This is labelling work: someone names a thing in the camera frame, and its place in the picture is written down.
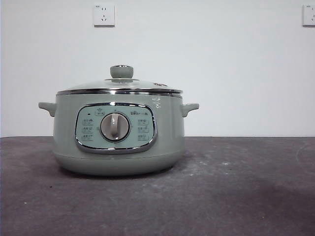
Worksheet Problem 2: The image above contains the glass lid with green knob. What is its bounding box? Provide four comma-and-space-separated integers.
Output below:
56, 64, 184, 97

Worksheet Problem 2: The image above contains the green electric cooking pot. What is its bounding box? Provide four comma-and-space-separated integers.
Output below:
38, 92, 200, 177

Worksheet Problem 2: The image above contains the white wall socket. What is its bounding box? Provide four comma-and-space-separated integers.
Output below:
302, 4, 315, 27
93, 3, 116, 28

